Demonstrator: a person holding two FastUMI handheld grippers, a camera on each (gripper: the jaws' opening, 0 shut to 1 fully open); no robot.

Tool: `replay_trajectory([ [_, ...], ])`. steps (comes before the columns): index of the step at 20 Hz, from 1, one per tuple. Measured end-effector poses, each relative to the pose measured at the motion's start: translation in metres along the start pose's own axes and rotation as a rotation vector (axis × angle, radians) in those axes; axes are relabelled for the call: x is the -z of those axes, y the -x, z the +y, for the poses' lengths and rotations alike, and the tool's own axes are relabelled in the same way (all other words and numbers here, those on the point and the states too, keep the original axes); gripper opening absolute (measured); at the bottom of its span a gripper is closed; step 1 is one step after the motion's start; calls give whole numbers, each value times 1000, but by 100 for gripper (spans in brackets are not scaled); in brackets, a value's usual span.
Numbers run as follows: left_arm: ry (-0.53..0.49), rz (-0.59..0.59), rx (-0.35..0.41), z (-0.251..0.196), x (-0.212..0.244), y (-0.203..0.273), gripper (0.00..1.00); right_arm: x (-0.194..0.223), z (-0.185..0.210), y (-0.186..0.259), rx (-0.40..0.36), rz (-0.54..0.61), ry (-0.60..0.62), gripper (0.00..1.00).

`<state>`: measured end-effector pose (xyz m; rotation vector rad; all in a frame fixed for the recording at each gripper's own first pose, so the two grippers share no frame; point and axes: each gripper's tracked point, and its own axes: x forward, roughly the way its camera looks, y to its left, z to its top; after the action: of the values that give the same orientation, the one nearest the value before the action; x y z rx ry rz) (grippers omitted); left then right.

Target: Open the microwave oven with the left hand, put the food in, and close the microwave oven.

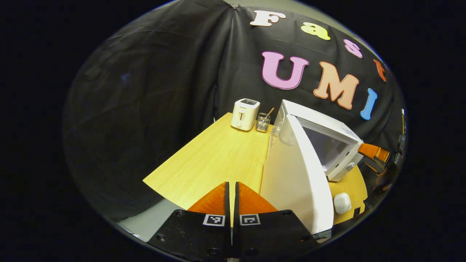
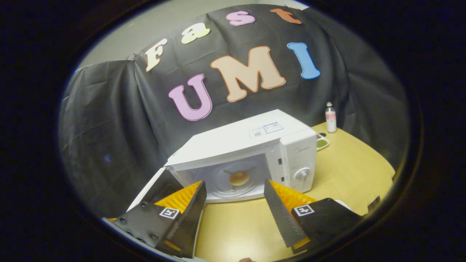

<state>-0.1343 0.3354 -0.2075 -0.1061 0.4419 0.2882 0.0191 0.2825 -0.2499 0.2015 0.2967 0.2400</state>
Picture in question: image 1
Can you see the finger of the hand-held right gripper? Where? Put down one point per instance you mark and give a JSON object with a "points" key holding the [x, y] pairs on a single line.
{"points": [[375, 153]]}

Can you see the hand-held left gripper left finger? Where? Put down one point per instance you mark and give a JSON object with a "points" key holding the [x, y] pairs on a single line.
{"points": [[196, 233]]}

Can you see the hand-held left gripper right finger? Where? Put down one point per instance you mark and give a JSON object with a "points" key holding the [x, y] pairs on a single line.
{"points": [[269, 233]]}

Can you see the white microwave oven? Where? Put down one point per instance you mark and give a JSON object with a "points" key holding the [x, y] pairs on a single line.
{"points": [[295, 174]]}

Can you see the clear glass cup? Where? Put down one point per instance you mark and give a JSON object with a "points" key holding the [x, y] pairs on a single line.
{"points": [[262, 123]]}

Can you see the wooden stick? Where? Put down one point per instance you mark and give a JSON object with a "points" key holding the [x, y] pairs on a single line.
{"points": [[270, 112]]}

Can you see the white toaster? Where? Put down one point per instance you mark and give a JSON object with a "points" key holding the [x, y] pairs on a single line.
{"points": [[244, 114]]}

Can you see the black backdrop cloth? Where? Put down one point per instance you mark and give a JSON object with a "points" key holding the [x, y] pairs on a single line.
{"points": [[145, 91]]}

